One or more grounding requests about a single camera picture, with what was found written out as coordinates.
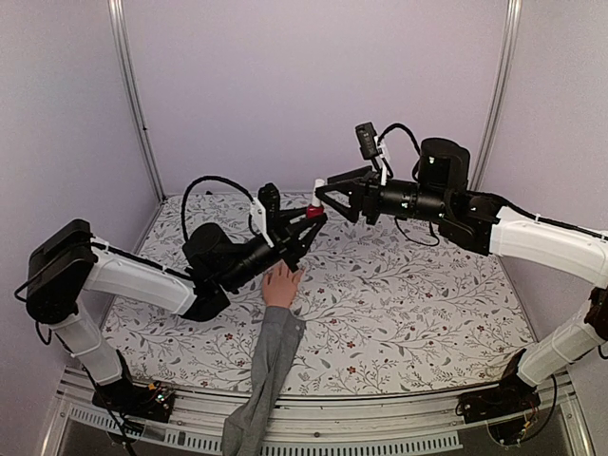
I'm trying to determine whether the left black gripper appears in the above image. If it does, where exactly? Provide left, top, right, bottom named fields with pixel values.
left=218, top=205, right=327, bottom=294

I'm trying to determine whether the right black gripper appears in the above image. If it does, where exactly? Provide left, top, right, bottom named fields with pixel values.
left=315, top=165, right=449, bottom=225

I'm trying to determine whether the red nail polish bottle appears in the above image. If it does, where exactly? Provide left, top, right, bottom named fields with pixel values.
left=306, top=204, right=324, bottom=219

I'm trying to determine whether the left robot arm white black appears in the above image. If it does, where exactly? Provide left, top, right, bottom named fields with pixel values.
left=14, top=208, right=327, bottom=412

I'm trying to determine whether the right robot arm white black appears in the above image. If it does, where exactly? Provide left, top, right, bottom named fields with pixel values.
left=314, top=138, right=607, bottom=414

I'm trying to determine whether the person's hand on table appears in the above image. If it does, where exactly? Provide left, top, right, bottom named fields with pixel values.
left=261, top=261, right=303, bottom=309

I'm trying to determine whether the floral patterned table cloth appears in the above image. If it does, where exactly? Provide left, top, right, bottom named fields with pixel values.
left=103, top=214, right=534, bottom=395

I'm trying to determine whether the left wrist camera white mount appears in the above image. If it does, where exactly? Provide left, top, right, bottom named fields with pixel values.
left=250, top=182, right=280, bottom=248

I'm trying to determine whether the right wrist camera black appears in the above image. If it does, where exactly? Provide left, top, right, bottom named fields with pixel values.
left=354, top=122, right=390, bottom=185

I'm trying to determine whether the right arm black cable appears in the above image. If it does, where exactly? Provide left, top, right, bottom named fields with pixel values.
left=377, top=123, right=424, bottom=153

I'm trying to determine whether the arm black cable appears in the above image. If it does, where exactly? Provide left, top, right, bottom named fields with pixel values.
left=180, top=176, right=257, bottom=238
left=377, top=123, right=424, bottom=153

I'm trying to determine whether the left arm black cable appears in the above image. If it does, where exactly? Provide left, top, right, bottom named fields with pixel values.
left=180, top=176, right=257, bottom=238

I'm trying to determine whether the front aluminium rail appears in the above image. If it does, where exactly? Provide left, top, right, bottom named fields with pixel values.
left=37, top=368, right=597, bottom=455

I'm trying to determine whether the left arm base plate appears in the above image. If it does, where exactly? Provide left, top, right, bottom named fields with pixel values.
left=92, top=379, right=175, bottom=423

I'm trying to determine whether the right aluminium frame post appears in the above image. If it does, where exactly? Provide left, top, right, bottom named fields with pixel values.
left=470, top=0, right=523, bottom=191

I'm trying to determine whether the aluminium frame post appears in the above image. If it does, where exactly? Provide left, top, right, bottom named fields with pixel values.
left=107, top=0, right=166, bottom=203
left=470, top=0, right=523, bottom=191

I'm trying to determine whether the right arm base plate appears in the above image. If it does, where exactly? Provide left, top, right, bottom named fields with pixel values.
left=455, top=385, right=542, bottom=447

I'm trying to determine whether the left aluminium frame post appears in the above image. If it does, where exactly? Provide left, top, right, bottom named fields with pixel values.
left=107, top=0, right=166, bottom=203

